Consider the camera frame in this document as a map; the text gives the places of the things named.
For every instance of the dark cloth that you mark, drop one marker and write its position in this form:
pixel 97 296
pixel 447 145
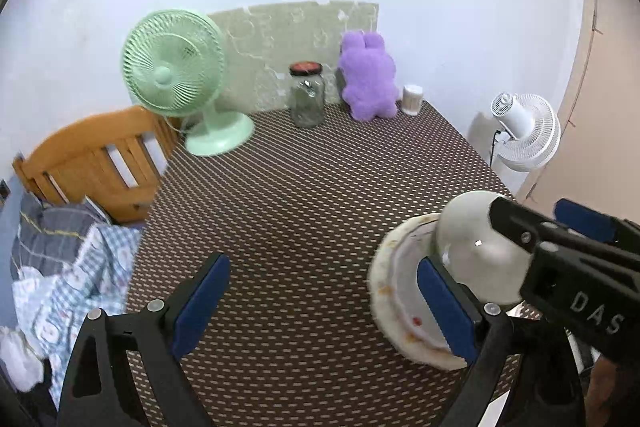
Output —
pixel 37 402

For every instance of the purple plush toy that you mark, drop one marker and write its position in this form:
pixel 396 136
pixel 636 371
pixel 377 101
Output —
pixel 367 77

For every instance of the wooden bed headboard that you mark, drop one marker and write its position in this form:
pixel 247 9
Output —
pixel 85 147

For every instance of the blue checkered blanket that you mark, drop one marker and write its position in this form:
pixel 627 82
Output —
pixel 85 277

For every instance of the glass jar with dark lid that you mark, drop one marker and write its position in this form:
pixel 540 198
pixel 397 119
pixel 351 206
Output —
pixel 306 99

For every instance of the wall switch panel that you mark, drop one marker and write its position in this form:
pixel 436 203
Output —
pixel 4 188

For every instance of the green desk fan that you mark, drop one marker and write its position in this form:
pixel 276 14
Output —
pixel 165 72

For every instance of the white cloth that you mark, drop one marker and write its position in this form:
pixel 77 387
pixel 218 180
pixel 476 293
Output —
pixel 20 357

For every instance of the white desk fan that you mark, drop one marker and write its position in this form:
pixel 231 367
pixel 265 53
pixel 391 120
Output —
pixel 530 132

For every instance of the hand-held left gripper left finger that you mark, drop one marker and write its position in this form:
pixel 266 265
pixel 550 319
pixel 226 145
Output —
pixel 200 307

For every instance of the beige door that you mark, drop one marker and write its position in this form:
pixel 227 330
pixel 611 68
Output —
pixel 610 82

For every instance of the white plate with red flower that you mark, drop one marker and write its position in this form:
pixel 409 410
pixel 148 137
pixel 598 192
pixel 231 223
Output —
pixel 407 287

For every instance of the large round yellow floral plate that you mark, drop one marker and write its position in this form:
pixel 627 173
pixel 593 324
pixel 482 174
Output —
pixel 381 302

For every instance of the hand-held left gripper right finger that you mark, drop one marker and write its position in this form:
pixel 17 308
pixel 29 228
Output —
pixel 447 307

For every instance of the grey plaid pillow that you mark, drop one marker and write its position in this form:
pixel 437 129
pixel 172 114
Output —
pixel 50 232

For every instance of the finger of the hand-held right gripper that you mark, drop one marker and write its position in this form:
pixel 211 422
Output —
pixel 585 217
pixel 525 227

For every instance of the brown polka dot tablecloth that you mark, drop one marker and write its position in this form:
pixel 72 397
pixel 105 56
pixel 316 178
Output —
pixel 300 217

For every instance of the toothpick holder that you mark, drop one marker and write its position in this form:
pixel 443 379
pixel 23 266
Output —
pixel 413 101

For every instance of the grey floral ceramic bowl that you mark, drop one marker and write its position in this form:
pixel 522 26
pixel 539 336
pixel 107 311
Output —
pixel 470 267

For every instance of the green patterned wall sticker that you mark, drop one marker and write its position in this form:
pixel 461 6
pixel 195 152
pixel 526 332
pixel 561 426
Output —
pixel 270 42

